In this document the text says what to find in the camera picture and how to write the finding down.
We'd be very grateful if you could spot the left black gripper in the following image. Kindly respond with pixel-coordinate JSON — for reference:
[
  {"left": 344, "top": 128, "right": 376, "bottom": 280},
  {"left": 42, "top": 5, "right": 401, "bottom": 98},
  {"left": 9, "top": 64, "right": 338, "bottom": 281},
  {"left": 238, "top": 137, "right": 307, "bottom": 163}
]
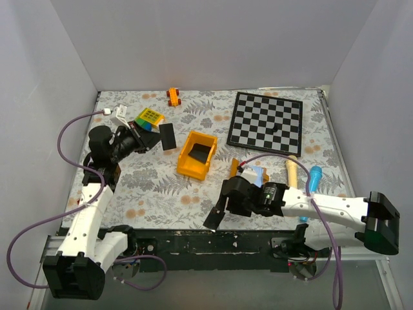
[{"left": 110, "top": 121, "right": 165, "bottom": 163}]

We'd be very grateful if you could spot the dark credit card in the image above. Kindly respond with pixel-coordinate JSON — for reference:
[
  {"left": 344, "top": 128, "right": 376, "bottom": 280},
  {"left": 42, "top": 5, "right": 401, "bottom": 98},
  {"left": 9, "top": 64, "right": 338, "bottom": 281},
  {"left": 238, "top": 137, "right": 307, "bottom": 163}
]
[
  {"left": 203, "top": 207, "right": 225, "bottom": 232},
  {"left": 159, "top": 123, "right": 176, "bottom": 151},
  {"left": 188, "top": 143, "right": 211, "bottom": 164}
]

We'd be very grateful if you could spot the tan leather card holder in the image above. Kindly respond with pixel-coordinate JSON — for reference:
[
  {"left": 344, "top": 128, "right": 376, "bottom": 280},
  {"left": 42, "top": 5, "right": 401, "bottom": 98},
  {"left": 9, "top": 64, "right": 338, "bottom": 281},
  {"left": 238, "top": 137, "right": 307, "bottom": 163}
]
[{"left": 229, "top": 158, "right": 269, "bottom": 187}]

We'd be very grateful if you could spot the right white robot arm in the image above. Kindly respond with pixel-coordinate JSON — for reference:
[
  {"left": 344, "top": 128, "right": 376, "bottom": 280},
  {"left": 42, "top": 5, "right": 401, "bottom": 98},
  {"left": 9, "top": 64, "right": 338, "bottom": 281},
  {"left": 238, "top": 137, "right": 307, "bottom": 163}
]
[{"left": 203, "top": 176, "right": 400, "bottom": 257}]

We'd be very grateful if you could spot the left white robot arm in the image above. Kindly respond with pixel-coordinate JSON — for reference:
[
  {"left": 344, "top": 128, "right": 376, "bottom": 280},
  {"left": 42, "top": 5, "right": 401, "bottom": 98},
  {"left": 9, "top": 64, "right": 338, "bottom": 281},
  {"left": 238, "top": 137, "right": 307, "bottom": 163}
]
[{"left": 43, "top": 121, "right": 161, "bottom": 300}]

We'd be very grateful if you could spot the yellow green toy block house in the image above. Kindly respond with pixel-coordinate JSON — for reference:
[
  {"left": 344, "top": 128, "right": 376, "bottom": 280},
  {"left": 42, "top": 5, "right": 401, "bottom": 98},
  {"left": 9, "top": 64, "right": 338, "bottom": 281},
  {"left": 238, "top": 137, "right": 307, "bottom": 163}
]
[{"left": 134, "top": 108, "right": 166, "bottom": 132}]

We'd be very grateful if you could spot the yellow plastic bin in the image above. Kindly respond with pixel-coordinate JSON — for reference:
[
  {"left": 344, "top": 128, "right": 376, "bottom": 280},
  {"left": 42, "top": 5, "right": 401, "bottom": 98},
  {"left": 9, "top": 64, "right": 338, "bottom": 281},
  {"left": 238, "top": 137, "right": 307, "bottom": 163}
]
[{"left": 177, "top": 130, "right": 217, "bottom": 181}]

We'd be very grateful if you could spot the orange toy car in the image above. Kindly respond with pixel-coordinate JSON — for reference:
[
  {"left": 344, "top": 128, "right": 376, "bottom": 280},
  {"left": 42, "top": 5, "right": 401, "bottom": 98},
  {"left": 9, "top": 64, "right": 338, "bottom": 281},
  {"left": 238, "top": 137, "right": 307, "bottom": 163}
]
[{"left": 166, "top": 88, "right": 181, "bottom": 107}]

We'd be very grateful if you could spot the floral table mat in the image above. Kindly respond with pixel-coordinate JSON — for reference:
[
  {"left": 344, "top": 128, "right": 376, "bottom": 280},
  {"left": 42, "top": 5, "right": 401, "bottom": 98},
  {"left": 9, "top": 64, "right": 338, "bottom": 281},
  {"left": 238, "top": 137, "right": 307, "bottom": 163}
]
[{"left": 63, "top": 89, "right": 356, "bottom": 232}]

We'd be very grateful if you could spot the beige toy microphone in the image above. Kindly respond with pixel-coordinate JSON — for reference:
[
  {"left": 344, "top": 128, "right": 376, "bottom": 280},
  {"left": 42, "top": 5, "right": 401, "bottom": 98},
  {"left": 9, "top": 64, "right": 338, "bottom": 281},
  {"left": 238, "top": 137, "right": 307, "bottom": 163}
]
[{"left": 285, "top": 155, "right": 298, "bottom": 189}]

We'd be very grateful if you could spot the black white chessboard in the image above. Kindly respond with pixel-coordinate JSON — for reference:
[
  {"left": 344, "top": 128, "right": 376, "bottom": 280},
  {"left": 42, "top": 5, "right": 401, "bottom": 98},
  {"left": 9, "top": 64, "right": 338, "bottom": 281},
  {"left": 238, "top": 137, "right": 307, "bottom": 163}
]
[{"left": 227, "top": 92, "right": 303, "bottom": 157}]

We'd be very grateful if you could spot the blue toy microphone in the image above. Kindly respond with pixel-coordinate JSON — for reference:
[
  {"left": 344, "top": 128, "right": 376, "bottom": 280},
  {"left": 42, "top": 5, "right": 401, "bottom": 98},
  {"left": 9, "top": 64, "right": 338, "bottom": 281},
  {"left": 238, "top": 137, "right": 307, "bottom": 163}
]
[{"left": 299, "top": 166, "right": 323, "bottom": 223}]

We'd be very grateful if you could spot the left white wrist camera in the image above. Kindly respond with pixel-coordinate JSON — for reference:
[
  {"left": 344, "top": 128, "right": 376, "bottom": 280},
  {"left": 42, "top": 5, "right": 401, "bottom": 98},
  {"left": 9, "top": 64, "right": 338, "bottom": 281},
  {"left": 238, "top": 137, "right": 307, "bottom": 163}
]
[{"left": 110, "top": 104, "right": 130, "bottom": 129}]

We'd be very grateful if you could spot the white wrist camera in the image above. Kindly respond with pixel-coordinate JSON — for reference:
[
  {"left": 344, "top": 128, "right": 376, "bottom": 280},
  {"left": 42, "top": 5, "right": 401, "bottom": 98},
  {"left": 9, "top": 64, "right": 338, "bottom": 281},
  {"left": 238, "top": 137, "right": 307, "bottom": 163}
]
[
  {"left": 240, "top": 168, "right": 259, "bottom": 184},
  {"left": 110, "top": 104, "right": 130, "bottom": 129}
]

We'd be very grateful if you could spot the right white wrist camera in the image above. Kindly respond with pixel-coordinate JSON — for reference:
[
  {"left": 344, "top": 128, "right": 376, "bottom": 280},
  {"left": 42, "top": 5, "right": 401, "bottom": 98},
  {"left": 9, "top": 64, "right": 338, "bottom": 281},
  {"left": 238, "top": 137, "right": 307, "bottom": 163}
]
[{"left": 240, "top": 168, "right": 259, "bottom": 184}]

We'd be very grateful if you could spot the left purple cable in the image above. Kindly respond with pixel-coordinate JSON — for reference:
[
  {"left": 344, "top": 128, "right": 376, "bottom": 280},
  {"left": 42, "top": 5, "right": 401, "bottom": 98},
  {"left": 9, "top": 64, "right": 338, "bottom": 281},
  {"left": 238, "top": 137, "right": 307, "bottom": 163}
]
[{"left": 6, "top": 109, "right": 168, "bottom": 291}]

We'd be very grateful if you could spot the purple cable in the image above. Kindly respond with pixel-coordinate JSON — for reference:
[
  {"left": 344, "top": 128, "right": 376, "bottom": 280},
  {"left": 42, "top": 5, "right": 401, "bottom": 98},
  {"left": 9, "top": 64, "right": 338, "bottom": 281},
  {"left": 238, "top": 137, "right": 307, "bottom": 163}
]
[
  {"left": 237, "top": 153, "right": 345, "bottom": 310},
  {"left": 6, "top": 109, "right": 168, "bottom": 291}
]

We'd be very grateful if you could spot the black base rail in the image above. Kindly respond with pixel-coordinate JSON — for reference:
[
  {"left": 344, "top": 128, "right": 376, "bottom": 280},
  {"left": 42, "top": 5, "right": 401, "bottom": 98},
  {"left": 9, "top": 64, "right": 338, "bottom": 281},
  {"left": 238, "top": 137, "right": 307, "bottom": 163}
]
[{"left": 96, "top": 228, "right": 330, "bottom": 274}]

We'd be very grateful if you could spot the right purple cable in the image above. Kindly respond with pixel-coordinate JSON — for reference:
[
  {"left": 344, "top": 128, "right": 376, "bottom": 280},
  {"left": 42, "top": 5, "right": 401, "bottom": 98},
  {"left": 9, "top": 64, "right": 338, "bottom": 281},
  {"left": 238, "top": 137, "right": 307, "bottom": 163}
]
[{"left": 237, "top": 153, "right": 345, "bottom": 310}]

